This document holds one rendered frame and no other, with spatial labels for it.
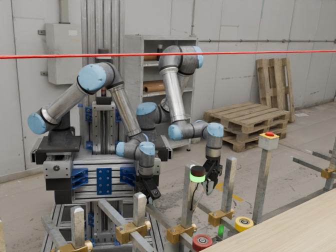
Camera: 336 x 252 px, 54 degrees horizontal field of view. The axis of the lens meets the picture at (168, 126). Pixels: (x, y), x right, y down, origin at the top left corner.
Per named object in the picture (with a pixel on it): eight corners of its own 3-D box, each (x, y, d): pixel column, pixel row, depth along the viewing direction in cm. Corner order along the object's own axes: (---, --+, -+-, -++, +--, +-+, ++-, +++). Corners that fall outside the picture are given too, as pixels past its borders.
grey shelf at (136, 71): (118, 154, 446) (119, 34, 399) (169, 141, 502) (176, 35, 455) (138, 165, 414) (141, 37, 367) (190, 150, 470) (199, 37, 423)
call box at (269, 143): (257, 148, 171) (259, 133, 169) (266, 145, 175) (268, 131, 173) (268, 152, 166) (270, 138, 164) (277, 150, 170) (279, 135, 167)
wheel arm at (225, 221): (182, 198, 182) (183, 191, 181) (187, 197, 184) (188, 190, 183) (242, 241, 149) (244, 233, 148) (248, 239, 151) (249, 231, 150)
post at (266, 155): (250, 222, 184) (261, 147, 171) (255, 220, 187) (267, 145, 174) (256, 227, 181) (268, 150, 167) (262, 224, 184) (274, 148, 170)
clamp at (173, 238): (166, 238, 148) (166, 229, 147) (189, 229, 156) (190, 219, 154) (173, 245, 144) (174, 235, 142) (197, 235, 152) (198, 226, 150)
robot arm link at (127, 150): (124, 151, 174) (143, 155, 171) (114, 158, 164) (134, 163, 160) (124, 136, 171) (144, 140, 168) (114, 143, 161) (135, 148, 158)
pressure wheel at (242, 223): (233, 246, 149) (236, 224, 145) (232, 235, 157) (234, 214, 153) (251, 248, 148) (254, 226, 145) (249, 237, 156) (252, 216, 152)
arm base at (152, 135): (132, 136, 208) (132, 121, 205) (155, 136, 211) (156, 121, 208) (133, 145, 194) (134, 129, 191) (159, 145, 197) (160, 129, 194)
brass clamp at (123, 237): (114, 237, 131) (114, 226, 130) (144, 226, 139) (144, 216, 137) (122, 246, 127) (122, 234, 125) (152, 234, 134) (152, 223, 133)
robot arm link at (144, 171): (157, 166, 162) (143, 169, 158) (156, 174, 164) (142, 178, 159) (149, 160, 168) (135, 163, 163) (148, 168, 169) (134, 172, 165)
